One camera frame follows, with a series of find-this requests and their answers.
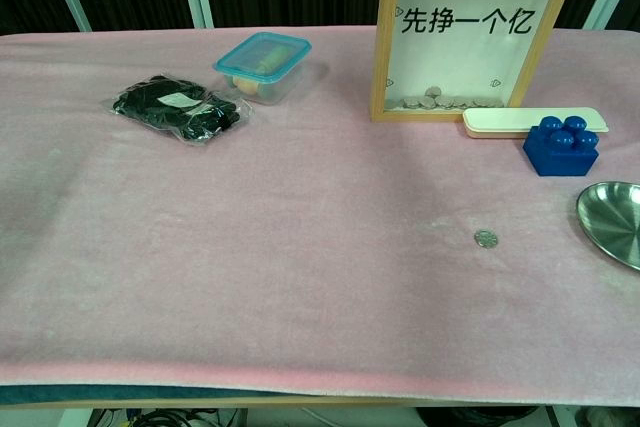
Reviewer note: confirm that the silver coin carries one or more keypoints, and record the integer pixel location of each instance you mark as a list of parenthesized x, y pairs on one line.
[(485, 238)]

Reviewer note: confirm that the pink table cloth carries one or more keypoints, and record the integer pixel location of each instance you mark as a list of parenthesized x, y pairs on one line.
[(250, 247)]

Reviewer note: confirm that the beige wooden stamp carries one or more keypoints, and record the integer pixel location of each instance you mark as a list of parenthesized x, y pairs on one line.
[(247, 84)]

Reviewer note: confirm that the clear box with blue lid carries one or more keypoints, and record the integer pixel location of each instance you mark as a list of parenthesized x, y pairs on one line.
[(260, 59)]

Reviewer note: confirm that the plastic bag of black items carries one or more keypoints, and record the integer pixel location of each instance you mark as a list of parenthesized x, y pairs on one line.
[(175, 109)]

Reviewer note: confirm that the white pink flat case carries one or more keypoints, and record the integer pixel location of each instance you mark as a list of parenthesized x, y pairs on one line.
[(495, 123)]

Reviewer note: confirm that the blue toy building block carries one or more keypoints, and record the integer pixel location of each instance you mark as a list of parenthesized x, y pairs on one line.
[(557, 154)]

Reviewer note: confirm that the round steel plate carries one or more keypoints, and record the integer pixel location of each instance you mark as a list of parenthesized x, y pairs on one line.
[(615, 222)]

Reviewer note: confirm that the teal under cloth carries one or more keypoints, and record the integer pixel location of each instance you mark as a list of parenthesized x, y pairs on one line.
[(100, 393)]

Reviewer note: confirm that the wooden frame coin bank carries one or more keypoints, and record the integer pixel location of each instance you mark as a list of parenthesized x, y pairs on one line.
[(381, 47)]

